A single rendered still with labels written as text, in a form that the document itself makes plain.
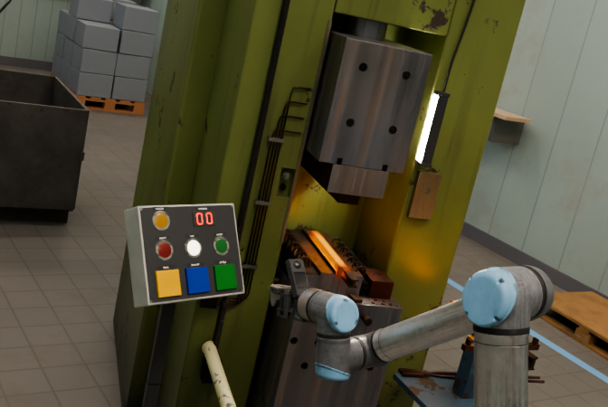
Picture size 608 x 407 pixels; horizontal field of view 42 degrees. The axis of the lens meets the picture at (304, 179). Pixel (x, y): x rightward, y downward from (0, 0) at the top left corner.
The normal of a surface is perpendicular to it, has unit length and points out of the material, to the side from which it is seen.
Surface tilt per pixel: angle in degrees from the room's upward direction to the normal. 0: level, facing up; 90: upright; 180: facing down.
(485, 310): 83
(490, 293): 83
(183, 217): 60
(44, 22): 90
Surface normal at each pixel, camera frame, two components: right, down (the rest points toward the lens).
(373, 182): 0.27, 0.29
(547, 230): -0.83, -0.04
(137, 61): 0.47, 0.31
